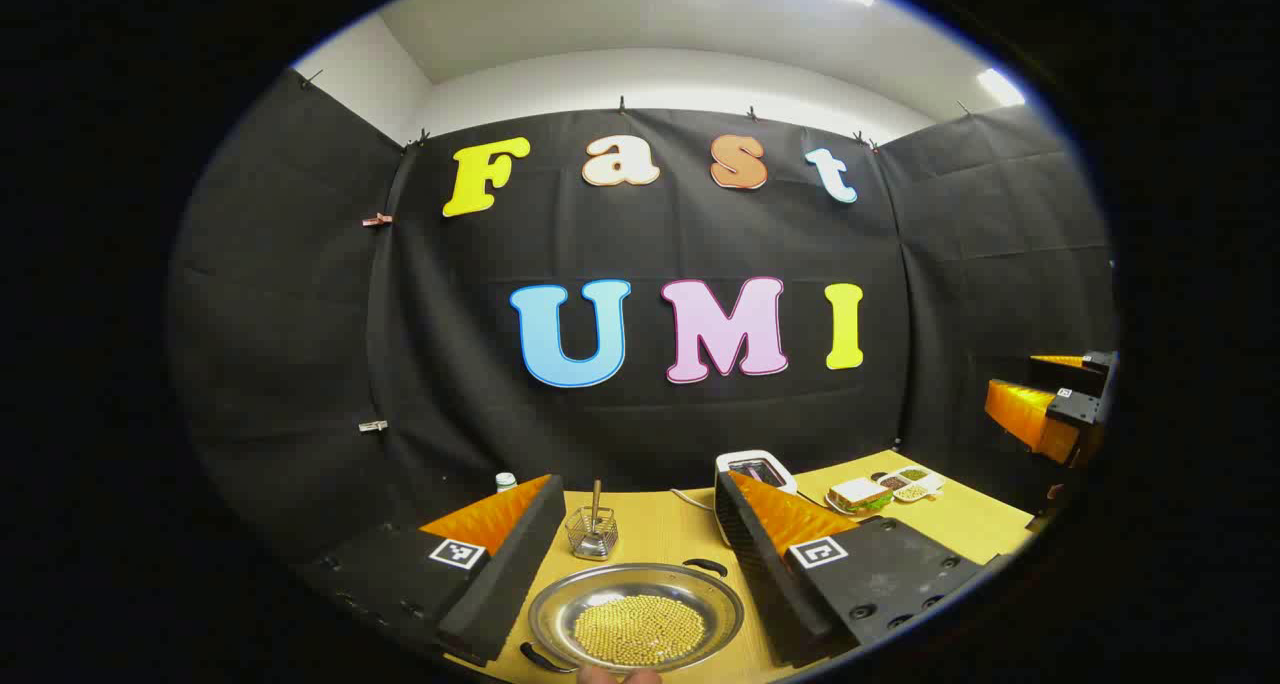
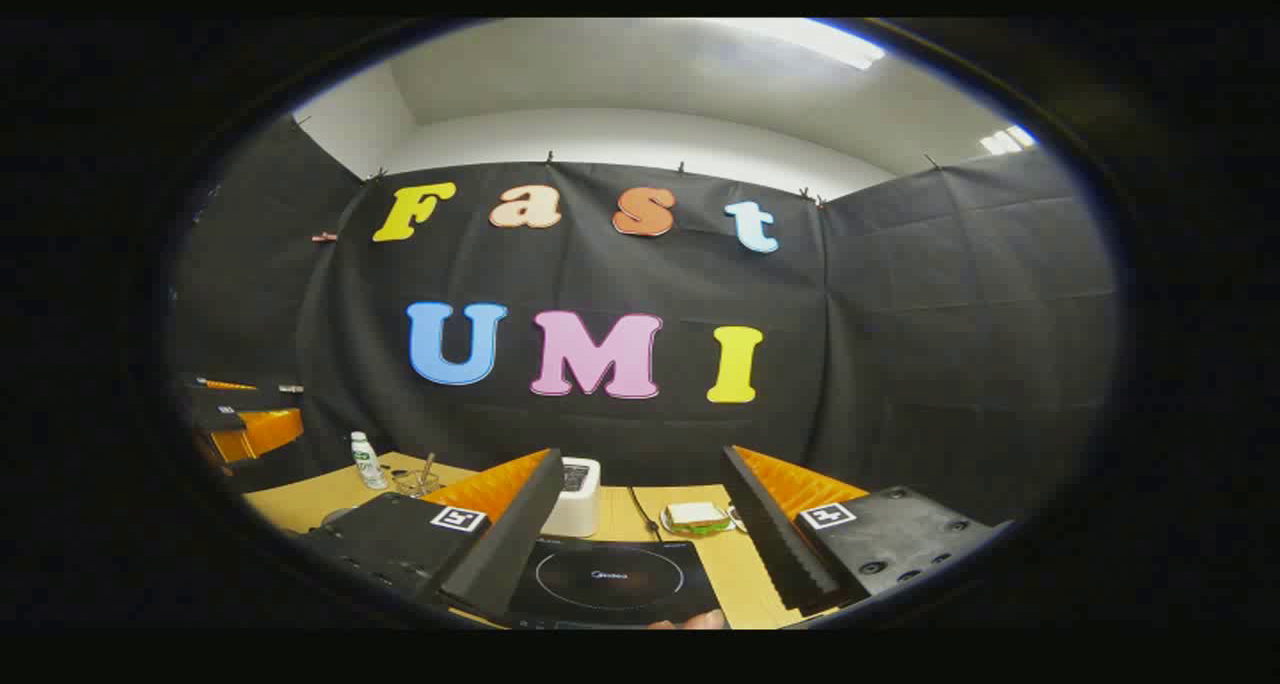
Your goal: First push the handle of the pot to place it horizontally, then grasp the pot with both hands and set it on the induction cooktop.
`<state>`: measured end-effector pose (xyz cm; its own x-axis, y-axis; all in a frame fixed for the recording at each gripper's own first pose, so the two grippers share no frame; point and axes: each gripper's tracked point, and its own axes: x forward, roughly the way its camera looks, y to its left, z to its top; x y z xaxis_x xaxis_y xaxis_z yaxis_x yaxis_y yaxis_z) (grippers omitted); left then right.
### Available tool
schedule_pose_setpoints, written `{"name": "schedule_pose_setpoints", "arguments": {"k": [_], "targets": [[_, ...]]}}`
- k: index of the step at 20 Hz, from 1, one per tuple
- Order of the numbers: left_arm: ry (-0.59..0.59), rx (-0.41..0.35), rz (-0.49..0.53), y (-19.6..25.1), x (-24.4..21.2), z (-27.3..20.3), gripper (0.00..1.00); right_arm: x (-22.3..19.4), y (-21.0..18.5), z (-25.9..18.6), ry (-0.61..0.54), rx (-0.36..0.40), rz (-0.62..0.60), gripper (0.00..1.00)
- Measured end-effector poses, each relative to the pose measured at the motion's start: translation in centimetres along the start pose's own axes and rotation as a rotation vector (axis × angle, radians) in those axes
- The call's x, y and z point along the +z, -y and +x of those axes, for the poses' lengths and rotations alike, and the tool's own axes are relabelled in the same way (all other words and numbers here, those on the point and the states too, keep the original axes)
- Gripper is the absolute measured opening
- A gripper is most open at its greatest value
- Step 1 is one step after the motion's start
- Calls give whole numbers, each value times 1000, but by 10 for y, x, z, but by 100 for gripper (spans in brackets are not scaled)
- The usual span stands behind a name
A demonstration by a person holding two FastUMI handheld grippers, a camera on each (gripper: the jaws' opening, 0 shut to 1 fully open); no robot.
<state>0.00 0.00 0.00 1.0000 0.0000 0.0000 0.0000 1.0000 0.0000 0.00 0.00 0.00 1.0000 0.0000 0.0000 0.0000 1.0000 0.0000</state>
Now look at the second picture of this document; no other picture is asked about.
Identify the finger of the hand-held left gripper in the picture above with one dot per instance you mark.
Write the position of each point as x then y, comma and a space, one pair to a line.
265, 432
215, 409

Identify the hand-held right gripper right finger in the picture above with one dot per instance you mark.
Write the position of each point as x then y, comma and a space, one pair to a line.
775, 534

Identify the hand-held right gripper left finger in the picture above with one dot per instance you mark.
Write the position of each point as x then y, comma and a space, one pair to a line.
510, 534

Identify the black induction cooktop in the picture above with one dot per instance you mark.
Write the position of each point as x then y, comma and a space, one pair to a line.
620, 574

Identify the small white dish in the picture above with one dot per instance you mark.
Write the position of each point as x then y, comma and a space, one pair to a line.
735, 516

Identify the white toaster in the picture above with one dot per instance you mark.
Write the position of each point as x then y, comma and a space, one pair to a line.
575, 504

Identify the white plate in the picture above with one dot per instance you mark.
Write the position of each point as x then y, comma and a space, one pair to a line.
697, 531

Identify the sandwich with lettuce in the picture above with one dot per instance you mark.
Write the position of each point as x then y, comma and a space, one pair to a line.
695, 514

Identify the white green drink bottle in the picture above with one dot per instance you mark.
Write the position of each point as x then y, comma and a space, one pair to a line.
367, 461

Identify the black backdrop cloth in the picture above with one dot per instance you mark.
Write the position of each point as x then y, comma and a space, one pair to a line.
900, 314

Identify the ceiling light panel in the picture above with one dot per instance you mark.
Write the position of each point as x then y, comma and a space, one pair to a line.
1007, 140

